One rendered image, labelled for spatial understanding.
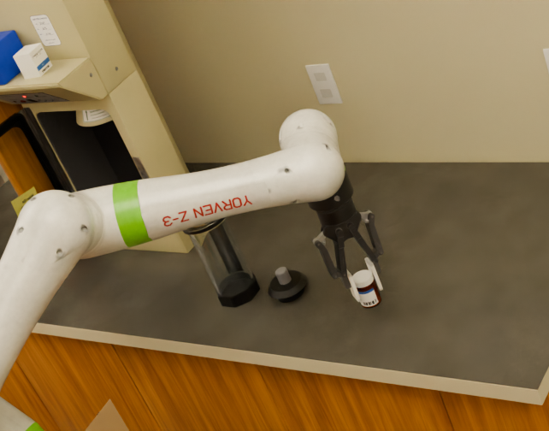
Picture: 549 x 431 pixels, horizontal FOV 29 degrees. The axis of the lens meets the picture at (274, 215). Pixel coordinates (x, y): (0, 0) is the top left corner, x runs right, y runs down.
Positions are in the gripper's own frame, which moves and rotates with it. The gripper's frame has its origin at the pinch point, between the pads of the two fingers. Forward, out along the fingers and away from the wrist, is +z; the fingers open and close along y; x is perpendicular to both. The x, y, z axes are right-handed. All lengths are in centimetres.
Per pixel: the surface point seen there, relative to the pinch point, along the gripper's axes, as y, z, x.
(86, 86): 31, -43, -56
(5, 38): 43, -57, -71
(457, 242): -24.3, 8.5, -8.1
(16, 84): 45, -48, -64
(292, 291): 12.1, 5.8, -17.2
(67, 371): 69, 30, -68
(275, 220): 4, 9, -53
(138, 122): 24, -27, -61
